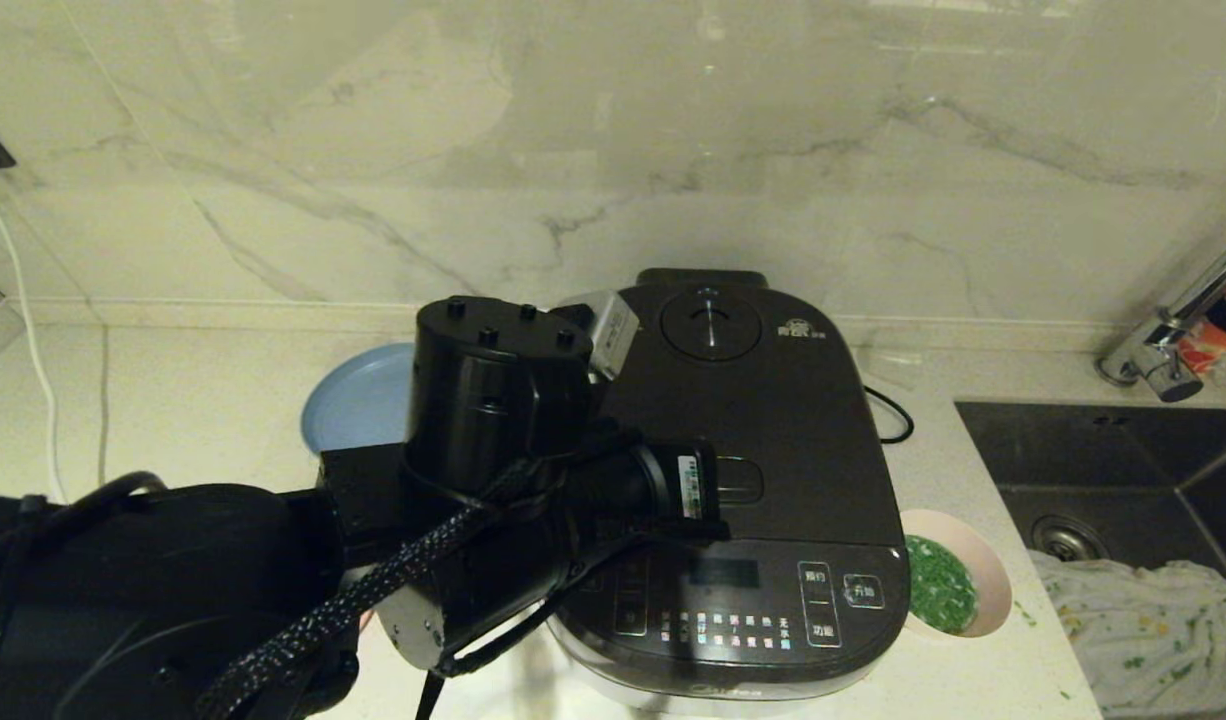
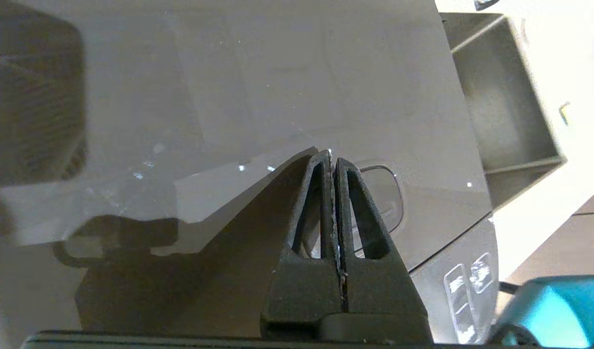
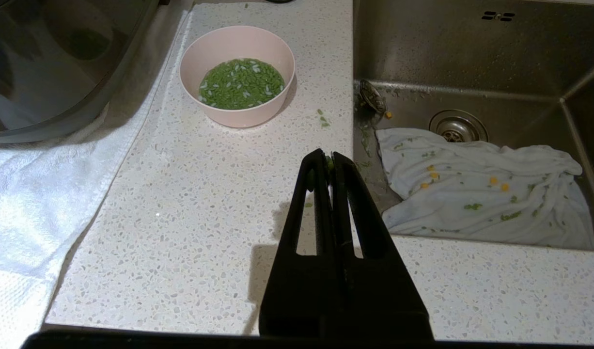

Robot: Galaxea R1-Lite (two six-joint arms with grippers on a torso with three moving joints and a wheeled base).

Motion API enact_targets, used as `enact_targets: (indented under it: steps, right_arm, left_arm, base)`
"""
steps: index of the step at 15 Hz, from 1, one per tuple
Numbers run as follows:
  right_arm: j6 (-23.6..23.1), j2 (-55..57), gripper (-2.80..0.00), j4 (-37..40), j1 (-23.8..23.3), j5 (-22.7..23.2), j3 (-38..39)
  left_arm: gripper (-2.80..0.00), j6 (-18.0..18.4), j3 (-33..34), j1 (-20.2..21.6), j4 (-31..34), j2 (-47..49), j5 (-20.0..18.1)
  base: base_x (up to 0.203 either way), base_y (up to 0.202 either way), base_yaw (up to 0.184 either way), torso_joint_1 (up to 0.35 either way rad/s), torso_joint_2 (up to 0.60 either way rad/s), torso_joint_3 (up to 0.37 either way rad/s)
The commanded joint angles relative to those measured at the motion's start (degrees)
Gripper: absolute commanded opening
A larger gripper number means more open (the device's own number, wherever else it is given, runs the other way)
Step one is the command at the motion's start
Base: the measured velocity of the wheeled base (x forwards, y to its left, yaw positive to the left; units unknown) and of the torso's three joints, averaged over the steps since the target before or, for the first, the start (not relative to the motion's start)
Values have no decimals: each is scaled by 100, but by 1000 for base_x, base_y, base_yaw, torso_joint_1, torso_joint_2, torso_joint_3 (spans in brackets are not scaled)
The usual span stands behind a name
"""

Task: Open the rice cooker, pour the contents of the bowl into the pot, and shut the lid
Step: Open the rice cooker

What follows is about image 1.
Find white cable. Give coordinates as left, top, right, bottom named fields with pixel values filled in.
left=0, top=180, right=69, bottom=503

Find pink bowl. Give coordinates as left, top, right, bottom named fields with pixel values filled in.
left=901, top=508, right=1014, bottom=639

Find black braided cable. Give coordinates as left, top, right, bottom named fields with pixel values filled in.
left=195, top=455, right=539, bottom=720

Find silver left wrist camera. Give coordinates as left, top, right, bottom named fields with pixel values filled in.
left=571, top=289, right=642, bottom=383

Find blue plate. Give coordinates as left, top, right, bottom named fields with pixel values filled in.
left=301, top=343, right=419, bottom=456

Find white stained cloth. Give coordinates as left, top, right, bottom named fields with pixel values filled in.
left=1031, top=550, right=1226, bottom=717

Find round sink drain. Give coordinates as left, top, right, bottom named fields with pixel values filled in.
left=1031, top=515, right=1109, bottom=561

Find black power cord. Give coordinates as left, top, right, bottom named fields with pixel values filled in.
left=863, top=385, right=915, bottom=444

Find chopped green vegetables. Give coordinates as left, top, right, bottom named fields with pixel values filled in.
left=906, top=535, right=978, bottom=633

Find orange printed bottle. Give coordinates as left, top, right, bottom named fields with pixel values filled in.
left=1178, top=260, right=1226, bottom=376

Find black rice cooker lid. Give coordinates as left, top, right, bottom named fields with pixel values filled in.
left=573, top=268, right=909, bottom=549

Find chrome faucet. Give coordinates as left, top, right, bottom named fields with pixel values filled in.
left=1095, top=225, right=1226, bottom=403

